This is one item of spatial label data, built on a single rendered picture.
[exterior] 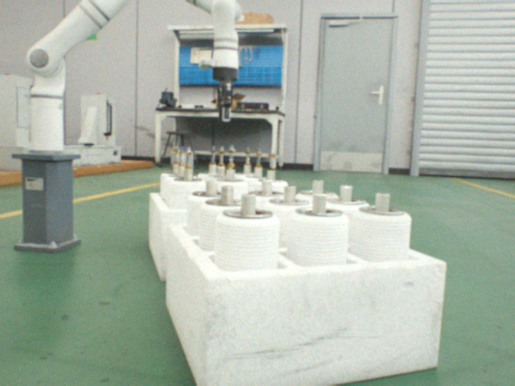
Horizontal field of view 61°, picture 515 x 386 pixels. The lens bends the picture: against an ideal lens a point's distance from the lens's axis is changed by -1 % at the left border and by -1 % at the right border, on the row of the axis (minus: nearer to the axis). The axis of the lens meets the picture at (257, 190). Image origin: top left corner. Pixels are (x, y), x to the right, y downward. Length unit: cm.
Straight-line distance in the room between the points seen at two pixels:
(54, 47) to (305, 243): 106
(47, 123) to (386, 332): 115
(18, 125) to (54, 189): 235
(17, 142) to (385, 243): 334
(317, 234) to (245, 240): 11
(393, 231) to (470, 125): 561
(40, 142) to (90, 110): 346
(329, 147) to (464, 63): 200
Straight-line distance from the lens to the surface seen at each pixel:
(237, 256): 63
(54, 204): 148
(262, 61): 624
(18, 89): 382
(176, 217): 112
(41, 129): 150
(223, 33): 133
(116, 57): 713
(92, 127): 484
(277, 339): 65
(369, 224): 73
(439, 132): 622
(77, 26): 149
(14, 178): 357
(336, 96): 619
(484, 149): 635
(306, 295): 64
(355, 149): 615
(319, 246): 67
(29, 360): 83
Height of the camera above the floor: 36
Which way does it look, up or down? 6 degrees down
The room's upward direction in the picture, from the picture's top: 2 degrees clockwise
